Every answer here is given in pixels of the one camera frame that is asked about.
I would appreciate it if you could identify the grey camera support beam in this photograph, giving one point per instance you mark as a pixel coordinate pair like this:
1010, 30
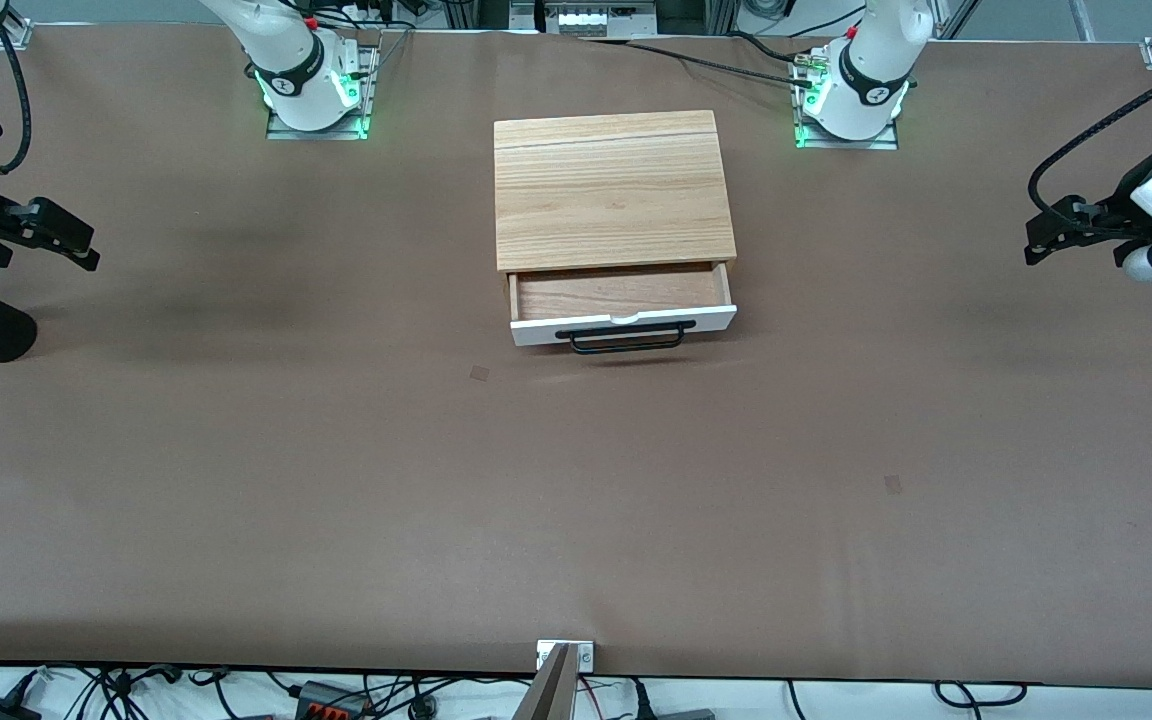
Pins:
548, 695

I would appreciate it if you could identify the black and orange connector box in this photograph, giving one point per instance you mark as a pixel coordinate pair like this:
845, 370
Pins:
331, 702

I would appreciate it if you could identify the white drawer with wooden interior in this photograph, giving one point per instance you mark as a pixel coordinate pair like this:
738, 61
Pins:
626, 295

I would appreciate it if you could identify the black power adapter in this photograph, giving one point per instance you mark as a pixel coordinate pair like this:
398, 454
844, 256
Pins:
1, 711

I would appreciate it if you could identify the white power strip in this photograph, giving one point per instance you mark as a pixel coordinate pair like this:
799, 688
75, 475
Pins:
596, 15

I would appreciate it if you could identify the silver camera mount bracket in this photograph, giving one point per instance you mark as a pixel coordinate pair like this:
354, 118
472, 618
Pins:
584, 655

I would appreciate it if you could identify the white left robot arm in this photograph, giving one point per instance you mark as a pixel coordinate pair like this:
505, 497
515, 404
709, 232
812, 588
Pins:
876, 80

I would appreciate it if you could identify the light wooden drawer cabinet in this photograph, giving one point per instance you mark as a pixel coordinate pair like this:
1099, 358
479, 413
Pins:
616, 190

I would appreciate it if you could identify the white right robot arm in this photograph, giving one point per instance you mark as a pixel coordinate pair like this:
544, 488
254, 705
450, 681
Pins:
286, 70

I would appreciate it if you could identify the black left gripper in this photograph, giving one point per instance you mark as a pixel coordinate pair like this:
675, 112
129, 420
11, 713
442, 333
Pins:
1123, 207

